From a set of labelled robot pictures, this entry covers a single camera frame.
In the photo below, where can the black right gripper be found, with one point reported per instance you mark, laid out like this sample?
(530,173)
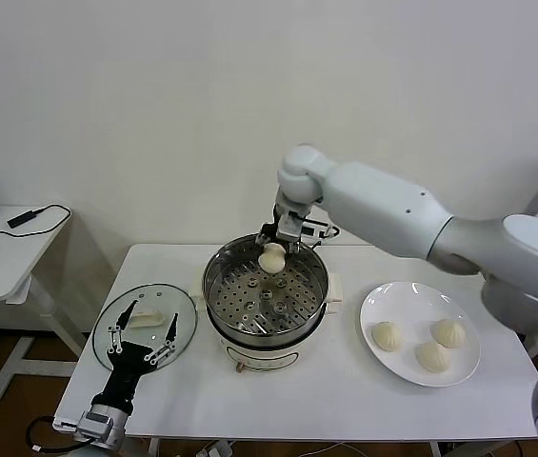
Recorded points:
(290,221)

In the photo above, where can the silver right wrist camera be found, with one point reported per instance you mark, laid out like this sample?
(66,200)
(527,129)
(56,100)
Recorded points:
(318,229)

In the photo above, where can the black adapter dongle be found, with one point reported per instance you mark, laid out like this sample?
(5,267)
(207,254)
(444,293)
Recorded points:
(23,218)

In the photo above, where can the black cooker power connector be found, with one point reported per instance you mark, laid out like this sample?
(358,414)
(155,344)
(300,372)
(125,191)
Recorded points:
(316,245)

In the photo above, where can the white steamed baozi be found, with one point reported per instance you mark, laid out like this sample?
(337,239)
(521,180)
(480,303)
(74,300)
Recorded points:
(432,357)
(272,261)
(385,336)
(448,332)

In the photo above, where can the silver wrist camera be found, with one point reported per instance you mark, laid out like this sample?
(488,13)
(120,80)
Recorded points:
(94,422)
(318,229)

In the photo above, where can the white oval plate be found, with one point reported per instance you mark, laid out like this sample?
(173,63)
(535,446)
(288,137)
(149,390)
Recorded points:
(421,300)

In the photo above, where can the white electric cooker pot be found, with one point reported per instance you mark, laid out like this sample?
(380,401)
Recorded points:
(259,354)

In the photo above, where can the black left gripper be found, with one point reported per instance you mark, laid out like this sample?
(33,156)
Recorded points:
(128,366)

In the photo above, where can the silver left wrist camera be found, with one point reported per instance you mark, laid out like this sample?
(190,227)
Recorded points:
(94,422)

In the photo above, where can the white side desk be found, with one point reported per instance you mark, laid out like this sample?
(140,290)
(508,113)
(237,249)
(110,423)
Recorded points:
(6,266)

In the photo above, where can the white power strip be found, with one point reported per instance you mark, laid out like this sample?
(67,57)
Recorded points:
(216,450)

